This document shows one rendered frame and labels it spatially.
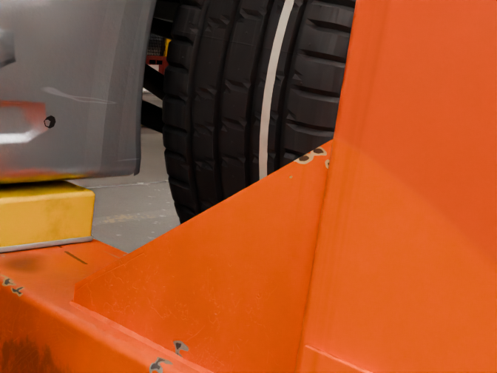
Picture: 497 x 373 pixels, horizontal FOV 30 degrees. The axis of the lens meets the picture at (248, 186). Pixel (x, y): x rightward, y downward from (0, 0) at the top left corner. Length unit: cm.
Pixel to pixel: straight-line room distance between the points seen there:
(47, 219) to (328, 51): 30
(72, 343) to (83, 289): 4
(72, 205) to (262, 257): 33
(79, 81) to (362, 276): 42
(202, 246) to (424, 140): 20
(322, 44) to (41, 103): 26
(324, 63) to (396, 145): 36
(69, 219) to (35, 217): 4
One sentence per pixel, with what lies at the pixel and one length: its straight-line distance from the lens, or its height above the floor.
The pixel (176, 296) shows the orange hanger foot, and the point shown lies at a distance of 66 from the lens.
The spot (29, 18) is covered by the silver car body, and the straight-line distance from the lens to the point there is 82.
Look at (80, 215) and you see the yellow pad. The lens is 91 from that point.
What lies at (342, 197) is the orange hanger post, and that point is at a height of 83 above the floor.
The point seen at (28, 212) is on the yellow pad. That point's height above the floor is 72.
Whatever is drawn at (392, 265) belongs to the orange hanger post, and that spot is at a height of 80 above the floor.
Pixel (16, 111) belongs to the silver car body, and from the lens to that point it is 83.
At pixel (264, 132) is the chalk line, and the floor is 81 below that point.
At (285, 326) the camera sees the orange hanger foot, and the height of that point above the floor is 73.
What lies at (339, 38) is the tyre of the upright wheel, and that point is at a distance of 87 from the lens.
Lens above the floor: 94
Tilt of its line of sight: 12 degrees down
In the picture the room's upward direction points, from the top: 8 degrees clockwise
